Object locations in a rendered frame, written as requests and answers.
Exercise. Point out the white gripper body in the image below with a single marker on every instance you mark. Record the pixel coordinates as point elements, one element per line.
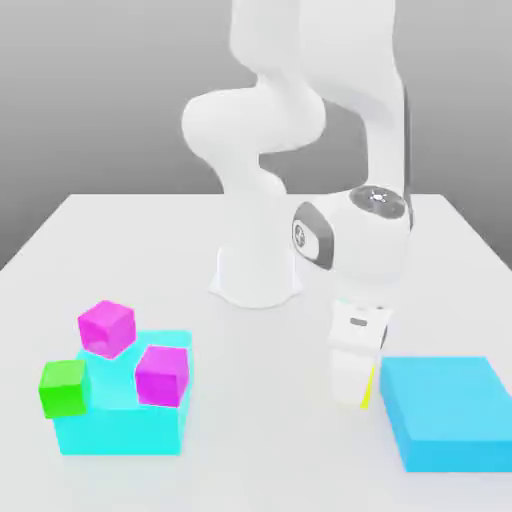
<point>348,374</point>

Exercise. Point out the small yellow cube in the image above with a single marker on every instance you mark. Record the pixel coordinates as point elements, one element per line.
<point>367,390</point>

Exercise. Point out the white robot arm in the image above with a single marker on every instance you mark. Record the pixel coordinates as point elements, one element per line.
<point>252,120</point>

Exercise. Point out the small magenta cube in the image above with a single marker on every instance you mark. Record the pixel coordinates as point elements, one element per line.
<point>106,326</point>
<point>162,376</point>

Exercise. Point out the small green cube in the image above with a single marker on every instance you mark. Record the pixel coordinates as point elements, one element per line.
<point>64,388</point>

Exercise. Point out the large blue box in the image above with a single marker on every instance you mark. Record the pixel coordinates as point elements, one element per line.
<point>444,404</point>

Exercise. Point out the large cyan box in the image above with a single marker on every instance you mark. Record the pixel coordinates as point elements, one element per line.
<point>120,430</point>

